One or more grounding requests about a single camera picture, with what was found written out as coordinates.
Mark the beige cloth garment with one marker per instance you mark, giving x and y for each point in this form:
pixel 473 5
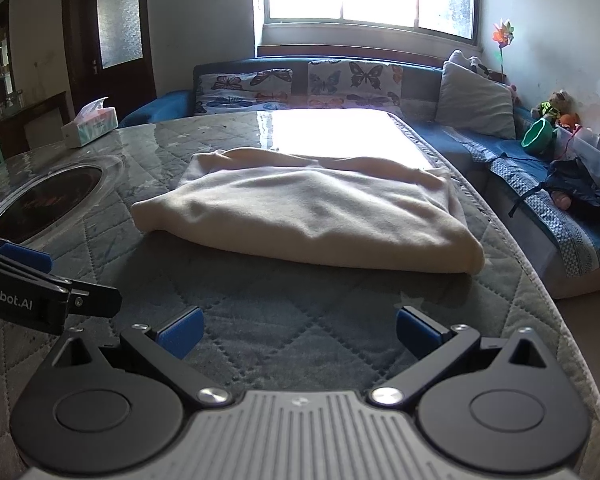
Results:
pixel 305 210

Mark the small pink toy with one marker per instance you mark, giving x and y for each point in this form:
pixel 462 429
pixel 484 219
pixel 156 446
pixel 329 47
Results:
pixel 563 200

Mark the green plush toy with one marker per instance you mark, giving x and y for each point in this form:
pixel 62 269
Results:
pixel 545 110

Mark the brown teddy bear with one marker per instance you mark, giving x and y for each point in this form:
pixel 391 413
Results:
pixel 561 102

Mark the clear plastic bin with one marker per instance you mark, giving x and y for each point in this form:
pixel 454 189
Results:
pixel 595 155

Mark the green plastic bowl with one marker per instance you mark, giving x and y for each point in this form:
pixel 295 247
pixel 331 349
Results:
pixel 537 137

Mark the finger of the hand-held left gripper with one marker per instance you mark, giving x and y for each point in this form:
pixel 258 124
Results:
pixel 27 257
pixel 97 301

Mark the butterfly print cushion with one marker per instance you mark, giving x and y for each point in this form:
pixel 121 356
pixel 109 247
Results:
pixel 240 92
pixel 355 85

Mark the grey quilted table cover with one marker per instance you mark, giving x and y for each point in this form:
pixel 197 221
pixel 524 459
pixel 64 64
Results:
pixel 280 300

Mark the dark wooden door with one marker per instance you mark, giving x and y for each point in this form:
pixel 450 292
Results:
pixel 120 15

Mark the white plush toy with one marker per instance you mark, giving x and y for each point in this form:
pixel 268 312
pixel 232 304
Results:
pixel 477 66

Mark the grey pillow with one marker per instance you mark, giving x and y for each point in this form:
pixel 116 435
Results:
pixel 475 100

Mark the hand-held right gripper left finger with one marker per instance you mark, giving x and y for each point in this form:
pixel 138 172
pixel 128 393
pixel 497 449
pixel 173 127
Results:
pixel 182 333

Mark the blue patterned sofa cover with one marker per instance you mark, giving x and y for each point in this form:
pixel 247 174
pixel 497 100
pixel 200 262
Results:
pixel 560 232

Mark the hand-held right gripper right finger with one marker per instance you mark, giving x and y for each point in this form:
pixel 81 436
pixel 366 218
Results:
pixel 415 332

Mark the orange toy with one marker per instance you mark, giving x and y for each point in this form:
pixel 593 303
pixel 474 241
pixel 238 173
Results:
pixel 568 120

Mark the colourful pinwheel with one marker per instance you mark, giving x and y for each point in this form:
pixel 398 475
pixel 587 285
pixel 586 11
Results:
pixel 502 35

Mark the tissue box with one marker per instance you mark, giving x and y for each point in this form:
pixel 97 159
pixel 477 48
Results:
pixel 92 127

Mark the dark wooden sideboard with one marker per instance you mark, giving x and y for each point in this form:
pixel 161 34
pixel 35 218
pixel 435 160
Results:
pixel 35 120

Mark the dark blue bag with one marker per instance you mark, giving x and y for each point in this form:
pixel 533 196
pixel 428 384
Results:
pixel 575 185

